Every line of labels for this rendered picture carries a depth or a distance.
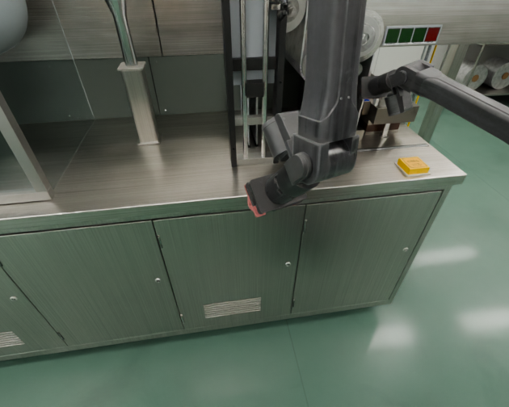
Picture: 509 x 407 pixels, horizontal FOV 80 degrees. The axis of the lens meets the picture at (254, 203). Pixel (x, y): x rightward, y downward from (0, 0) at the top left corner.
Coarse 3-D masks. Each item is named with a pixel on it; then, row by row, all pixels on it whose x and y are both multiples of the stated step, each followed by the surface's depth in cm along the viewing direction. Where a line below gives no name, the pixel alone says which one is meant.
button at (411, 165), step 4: (400, 160) 100; (404, 160) 100; (408, 160) 100; (412, 160) 100; (416, 160) 100; (420, 160) 100; (400, 164) 100; (404, 164) 98; (408, 164) 98; (412, 164) 98; (416, 164) 98; (420, 164) 98; (424, 164) 98; (404, 168) 98; (408, 168) 96; (412, 168) 96; (416, 168) 96; (420, 168) 96; (424, 168) 96; (428, 168) 97; (408, 172) 97; (412, 172) 97; (416, 172) 97; (420, 172) 97; (424, 172) 97
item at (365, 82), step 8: (360, 80) 98; (368, 80) 98; (376, 80) 93; (360, 88) 98; (368, 88) 98; (376, 88) 94; (360, 96) 99; (368, 96) 99; (376, 96) 99; (384, 96) 100
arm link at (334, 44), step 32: (320, 0) 32; (352, 0) 31; (320, 32) 33; (352, 32) 32; (320, 64) 34; (352, 64) 34; (320, 96) 36; (352, 96) 36; (320, 128) 37; (352, 128) 38; (320, 160) 38; (352, 160) 41
